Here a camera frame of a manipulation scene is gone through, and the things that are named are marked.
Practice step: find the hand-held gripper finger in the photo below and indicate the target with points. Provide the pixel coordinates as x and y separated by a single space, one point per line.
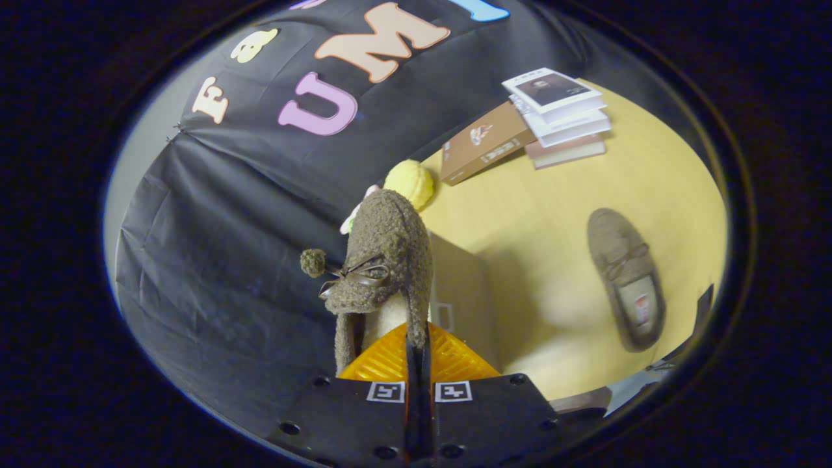
412 416
426 416

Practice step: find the brown cardboard storage box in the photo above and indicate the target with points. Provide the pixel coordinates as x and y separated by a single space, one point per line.
461 286

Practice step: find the brown fuzzy shoe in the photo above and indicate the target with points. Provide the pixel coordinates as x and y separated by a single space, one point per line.
390 234
627 273

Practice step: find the yellow pink green plush toy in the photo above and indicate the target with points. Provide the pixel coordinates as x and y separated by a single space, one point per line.
409 182

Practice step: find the brown hardcover book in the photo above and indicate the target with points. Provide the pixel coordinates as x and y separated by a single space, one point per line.
484 143

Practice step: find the pale pink book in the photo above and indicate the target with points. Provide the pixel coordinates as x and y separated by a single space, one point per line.
569 153

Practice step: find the thick white book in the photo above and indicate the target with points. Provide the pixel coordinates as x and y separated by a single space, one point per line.
572 127

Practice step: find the white book with portrait cover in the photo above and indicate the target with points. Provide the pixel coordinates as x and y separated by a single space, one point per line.
552 88

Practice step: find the black flat bracket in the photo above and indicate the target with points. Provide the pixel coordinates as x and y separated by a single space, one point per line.
705 312

